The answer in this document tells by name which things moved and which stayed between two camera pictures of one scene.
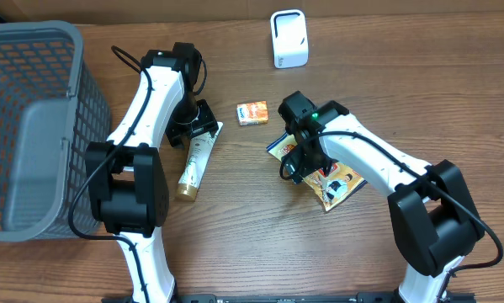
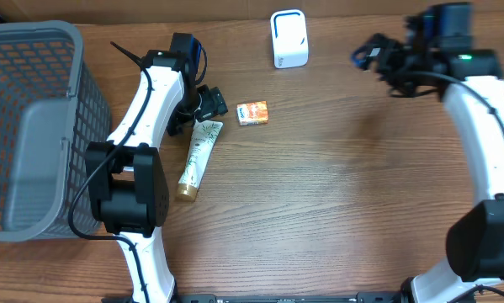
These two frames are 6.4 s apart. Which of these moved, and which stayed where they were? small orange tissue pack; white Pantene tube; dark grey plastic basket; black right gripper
Moved: black right gripper
Stayed: small orange tissue pack; dark grey plastic basket; white Pantene tube
